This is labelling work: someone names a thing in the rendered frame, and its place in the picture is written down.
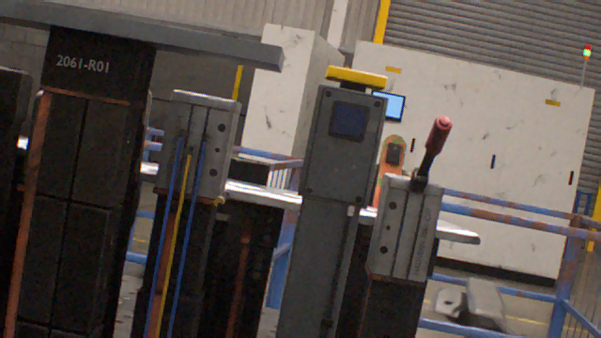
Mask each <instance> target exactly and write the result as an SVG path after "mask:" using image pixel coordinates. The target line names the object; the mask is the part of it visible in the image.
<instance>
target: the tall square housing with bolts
mask: <svg viewBox="0 0 601 338"><path fill-rule="evenodd" d="M174 100H175V101H174ZM185 102H186V103H185ZM200 105H201V106H200ZM215 108H217V110H215ZM240 108H241V103H240V102H237V101H234V100H226V99H221V98H216V97H211V96H206V95H201V94H195V93H191V92H185V91H180V90H173V91H172V93H171V98H170V106H169V112H168V117H167V122H166V128H165V133H164V138H163V144H162V148H161V154H160V159H159V164H158V170H157V175H156V180H155V186H154V188H153V193H156V194H157V202H156V206H155V212H154V218H153V223H152V228H151V233H150V239H149V244H148V249H147V255H146V269H145V276H144V280H143V286H142V287H141V288H140V289H139V290H138V291H137V295H136V301H135V305H134V311H133V316H132V322H131V324H132V326H131V336H130V338H197V335H198V330H199V325H200V319H201V314H202V311H201V310H203V308H202V305H204V304H203V298H204V294H205V288H204V287H202V286H203V282H204V276H205V271H206V266H207V261H208V251H209V246H210V241H211V235H212V230H213V224H214V220H215V214H216V208H217V207H215V206H214V205H213V201H214V199H215V198H217V197H218V195H221V196H223V192H224V190H225V184H226V179H227V174H228V169H229V163H230V158H231V152H232V147H233V143H235V137H236V131H237V126H238V121H239V114H240ZM230 112H231V113H230Z"/></svg>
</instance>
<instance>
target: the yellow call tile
mask: <svg viewBox="0 0 601 338"><path fill-rule="evenodd" d="M325 79H326V80H331V82H336V83H341V87H340V88H344V89H350V90H355V91H360V92H365V93H366V88H371V89H376V90H381V89H383V88H385V87H386V85H387V81H388V79H387V77H384V76H378V74H374V73H369V72H363V71H357V70H353V69H343V68H338V67H333V66H328V67H327V70H326V74H325Z"/></svg>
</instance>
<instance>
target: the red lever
mask: <svg viewBox="0 0 601 338"><path fill-rule="evenodd" d="M452 126H453V123H452V120H451V119H450V118H449V117H447V115H439V116H437V119H436V120H435V123H434V125H433V127H432V130H430V132H429V134H428V137H427V139H426V141H425V144H424V147H425V153H424V156H423V159H422V161H421V163H420V165H419V168H418V166H415V169H414V171H413V172H412V174H411V177H410V189H411V190H412V191H416V192H424V189H425V188H426V186H428V184H429V173H430V169H431V166H432V163H433V161H434V159H435V157H436V156H438V155H439V154H440V153H441V151H442V148H443V146H444V144H445V142H446V139H447V137H448V135H449V132H450V130H451V128H452Z"/></svg>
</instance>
